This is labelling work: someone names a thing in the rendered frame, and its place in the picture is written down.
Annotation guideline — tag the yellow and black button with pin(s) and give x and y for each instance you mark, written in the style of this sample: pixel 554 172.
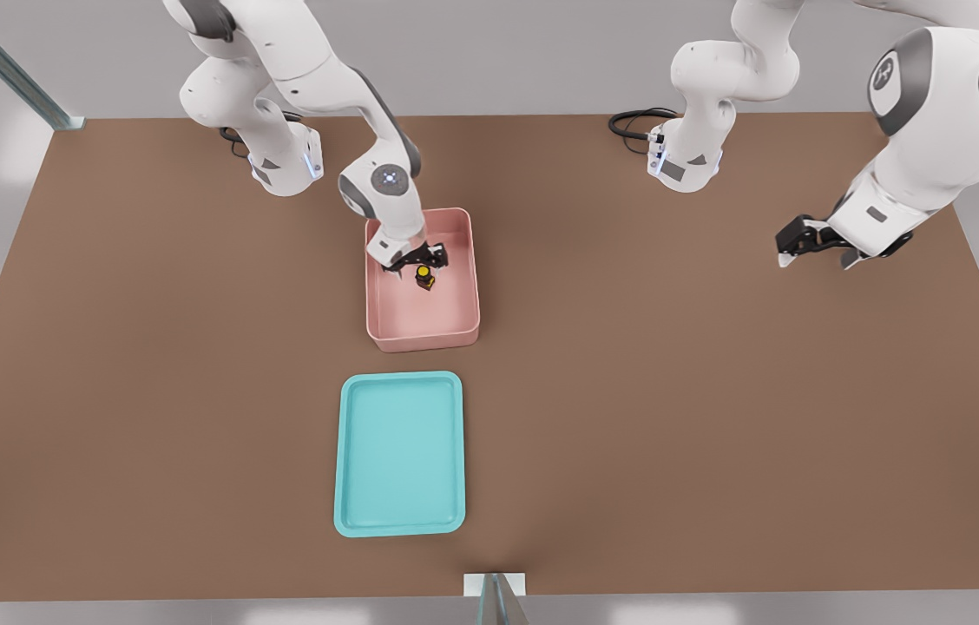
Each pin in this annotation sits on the yellow and black button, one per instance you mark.
pixel 424 277

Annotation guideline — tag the pink plastic box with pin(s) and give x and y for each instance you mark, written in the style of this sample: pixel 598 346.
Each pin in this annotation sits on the pink plastic box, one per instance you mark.
pixel 423 304

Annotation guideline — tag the pale blue-green tray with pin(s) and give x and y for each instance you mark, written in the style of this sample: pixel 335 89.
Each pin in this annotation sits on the pale blue-green tray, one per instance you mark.
pixel 400 454

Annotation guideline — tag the silver frame post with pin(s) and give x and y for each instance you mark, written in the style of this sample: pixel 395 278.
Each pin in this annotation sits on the silver frame post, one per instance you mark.
pixel 496 599
pixel 8 65

